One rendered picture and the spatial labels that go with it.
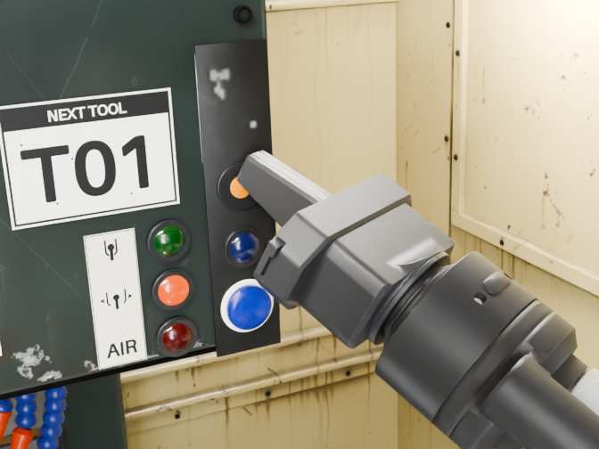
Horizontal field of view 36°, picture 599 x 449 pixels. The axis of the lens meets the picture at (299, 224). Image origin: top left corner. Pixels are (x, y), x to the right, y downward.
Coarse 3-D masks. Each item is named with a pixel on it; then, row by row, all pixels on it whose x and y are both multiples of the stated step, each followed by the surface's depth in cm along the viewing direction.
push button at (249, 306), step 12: (240, 288) 59; (252, 288) 59; (228, 300) 58; (240, 300) 58; (252, 300) 59; (264, 300) 59; (228, 312) 58; (240, 312) 59; (252, 312) 59; (264, 312) 59; (240, 324) 59; (252, 324) 59
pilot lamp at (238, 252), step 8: (240, 240) 58; (248, 240) 58; (256, 240) 58; (232, 248) 58; (240, 248) 58; (248, 248) 58; (256, 248) 58; (232, 256) 58; (240, 256) 58; (248, 256) 58
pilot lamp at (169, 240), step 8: (160, 232) 55; (168, 232) 55; (176, 232) 56; (160, 240) 55; (168, 240) 55; (176, 240) 56; (184, 240) 56; (160, 248) 55; (168, 248) 56; (176, 248) 56; (168, 256) 56
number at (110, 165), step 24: (72, 144) 52; (96, 144) 53; (120, 144) 53; (144, 144) 54; (72, 168) 52; (96, 168) 53; (120, 168) 54; (144, 168) 54; (96, 192) 53; (120, 192) 54; (144, 192) 55
